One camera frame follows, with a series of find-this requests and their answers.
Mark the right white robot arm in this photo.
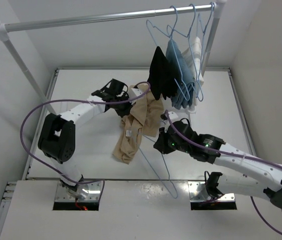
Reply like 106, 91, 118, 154
153, 120, 282, 209

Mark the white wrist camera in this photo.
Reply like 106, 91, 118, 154
127, 87, 146, 103
160, 111, 181, 127

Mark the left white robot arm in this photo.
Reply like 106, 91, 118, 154
38, 79, 132, 192

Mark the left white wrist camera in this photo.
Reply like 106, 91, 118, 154
127, 87, 146, 103

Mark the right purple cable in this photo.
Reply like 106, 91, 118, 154
164, 109, 282, 240

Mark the purple cable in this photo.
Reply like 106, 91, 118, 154
164, 109, 282, 240
20, 81, 151, 201

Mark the black t-shirt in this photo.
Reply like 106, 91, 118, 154
148, 46, 178, 101

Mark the blue hanger with white shirt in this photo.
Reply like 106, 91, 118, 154
195, 2, 216, 81

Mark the white clothes rack frame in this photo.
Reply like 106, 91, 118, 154
0, 0, 227, 103

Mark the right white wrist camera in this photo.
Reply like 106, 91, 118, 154
160, 111, 181, 127

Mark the light blue wire hanger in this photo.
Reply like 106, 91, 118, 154
124, 127, 179, 200

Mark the blue t-shirt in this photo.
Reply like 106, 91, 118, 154
166, 39, 194, 110

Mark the beige t-shirt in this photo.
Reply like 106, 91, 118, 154
113, 91, 164, 164

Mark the blue hanger with black shirt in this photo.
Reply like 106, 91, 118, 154
146, 5, 190, 100

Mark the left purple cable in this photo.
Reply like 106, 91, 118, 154
20, 81, 151, 201

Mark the white t-shirt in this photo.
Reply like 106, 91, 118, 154
182, 36, 204, 114

